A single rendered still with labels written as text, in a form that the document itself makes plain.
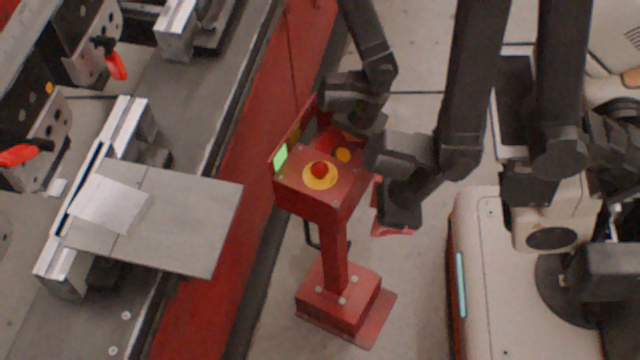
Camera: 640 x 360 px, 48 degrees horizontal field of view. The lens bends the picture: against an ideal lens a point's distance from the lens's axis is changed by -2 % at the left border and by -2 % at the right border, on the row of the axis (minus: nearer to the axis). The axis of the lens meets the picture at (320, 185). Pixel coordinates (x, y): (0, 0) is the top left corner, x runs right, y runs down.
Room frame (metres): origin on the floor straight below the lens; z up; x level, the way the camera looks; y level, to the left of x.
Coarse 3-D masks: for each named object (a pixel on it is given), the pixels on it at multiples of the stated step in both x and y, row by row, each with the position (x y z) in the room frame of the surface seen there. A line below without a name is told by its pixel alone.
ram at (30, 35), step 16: (0, 0) 0.70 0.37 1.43; (16, 0) 0.72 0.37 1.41; (48, 0) 0.77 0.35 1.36; (0, 16) 0.68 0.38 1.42; (48, 16) 0.75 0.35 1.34; (0, 32) 0.67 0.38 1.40; (32, 32) 0.72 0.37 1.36; (16, 48) 0.68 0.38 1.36; (16, 64) 0.67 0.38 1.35; (0, 80) 0.63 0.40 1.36; (0, 96) 0.62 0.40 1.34
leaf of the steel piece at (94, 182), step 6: (96, 174) 0.72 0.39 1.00; (90, 180) 0.70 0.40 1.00; (96, 180) 0.70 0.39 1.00; (102, 180) 0.70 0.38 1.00; (84, 186) 0.69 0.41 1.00; (90, 186) 0.69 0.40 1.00; (96, 186) 0.69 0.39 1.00; (84, 192) 0.68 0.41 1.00; (90, 192) 0.68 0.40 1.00; (78, 198) 0.67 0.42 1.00; (84, 198) 0.67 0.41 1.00; (90, 198) 0.67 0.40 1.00; (72, 204) 0.66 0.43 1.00; (78, 204) 0.66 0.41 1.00; (84, 204) 0.66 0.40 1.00; (72, 210) 0.65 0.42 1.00; (78, 210) 0.65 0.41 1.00; (78, 216) 0.63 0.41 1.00
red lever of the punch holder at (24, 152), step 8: (24, 144) 0.58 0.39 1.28; (32, 144) 0.59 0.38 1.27; (40, 144) 0.59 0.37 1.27; (48, 144) 0.59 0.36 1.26; (8, 152) 0.55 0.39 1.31; (16, 152) 0.55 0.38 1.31; (24, 152) 0.56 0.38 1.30; (32, 152) 0.57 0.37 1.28; (48, 152) 0.59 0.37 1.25; (0, 160) 0.54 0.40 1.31; (8, 160) 0.54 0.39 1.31; (16, 160) 0.54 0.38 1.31; (24, 160) 0.55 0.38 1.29
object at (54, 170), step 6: (66, 138) 0.71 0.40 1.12; (66, 144) 0.70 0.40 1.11; (60, 150) 0.69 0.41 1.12; (66, 150) 0.70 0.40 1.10; (60, 156) 0.68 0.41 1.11; (66, 156) 0.70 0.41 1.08; (54, 162) 0.67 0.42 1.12; (60, 162) 0.68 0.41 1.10; (54, 168) 0.66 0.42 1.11; (60, 168) 0.68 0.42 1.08; (48, 174) 0.65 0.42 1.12; (54, 174) 0.66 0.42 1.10; (48, 180) 0.64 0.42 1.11; (54, 180) 0.66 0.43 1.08; (42, 186) 0.62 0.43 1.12; (48, 186) 0.64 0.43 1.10; (42, 192) 0.63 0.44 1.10; (48, 192) 0.64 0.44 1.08
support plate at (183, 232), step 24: (120, 168) 0.72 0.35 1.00; (144, 168) 0.72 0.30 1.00; (144, 192) 0.67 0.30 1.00; (168, 192) 0.67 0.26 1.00; (192, 192) 0.66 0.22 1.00; (216, 192) 0.66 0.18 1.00; (240, 192) 0.65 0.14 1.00; (144, 216) 0.62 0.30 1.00; (168, 216) 0.62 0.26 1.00; (192, 216) 0.61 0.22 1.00; (216, 216) 0.61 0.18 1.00; (72, 240) 0.59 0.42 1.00; (96, 240) 0.59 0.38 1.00; (120, 240) 0.58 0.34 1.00; (144, 240) 0.58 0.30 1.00; (168, 240) 0.57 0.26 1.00; (192, 240) 0.57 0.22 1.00; (216, 240) 0.56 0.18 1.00; (144, 264) 0.53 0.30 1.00; (168, 264) 0.53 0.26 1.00; (192, 264) 0.52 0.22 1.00
